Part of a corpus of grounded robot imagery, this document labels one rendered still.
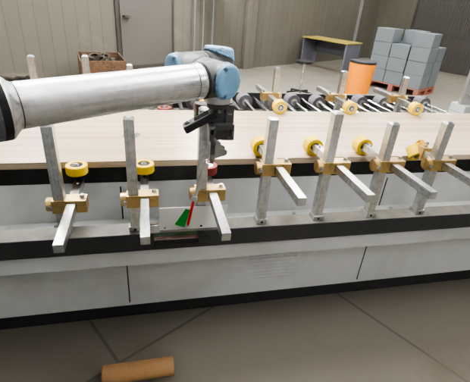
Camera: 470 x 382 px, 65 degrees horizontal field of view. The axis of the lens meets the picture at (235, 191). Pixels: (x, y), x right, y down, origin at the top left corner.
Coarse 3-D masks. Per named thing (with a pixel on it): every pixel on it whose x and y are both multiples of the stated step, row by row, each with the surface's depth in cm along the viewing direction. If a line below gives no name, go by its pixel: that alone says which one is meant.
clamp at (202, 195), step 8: (208, 184) 142; (216, 184) 142; (192, 192) 137; (200, 192) 137; (208, 192) 138; (216, 192) 139; (224, 192) 140; (200, 200) 139; (208, 200) 140; (224, 200) 141
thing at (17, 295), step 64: (0, 192) 144; (256, 192) 170; (384, 192) 186; (448, 192) 196; (256, 256) 188; (320, 256) 198; (384, 256) 209; (448, 256) 221; (0, 320) 176; (64, 320) 185
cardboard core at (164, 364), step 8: (144, 360) 162; (152, 360) 162; (160, 360) 162; (168, 360) 162; (104, 368) 157; (112, 368) 157; (120, 368) 157; (128, 368) 158; (136, 368) 158; (144, 368) 159; (152, 368) 159; (160, 368) 160; (168, 368) 161; (104, 376) 155; (112, 376) 155; (120, 376) 156; (128, 376) 157; (136, 376) 158; (144, 376) 158; (152, 376) 159; (160, 376) 160
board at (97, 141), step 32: (32, 128) 171; (64, 128) 174; (96, 128) 178; (160, 128) 184; (256, 128) 196; (288, 128) 200; (320, 128) 204; (352, 128) 208; (384, 128) 213; (416, 128) 218; (0, 160) 140; (32, 160) 142; (64, 160) 144; (96, 160) 146; (160, 160) 151; (192, 160) 154; (224, 160) 157; (256, 160) 160; (352, 160) 171; (416, 160) 180
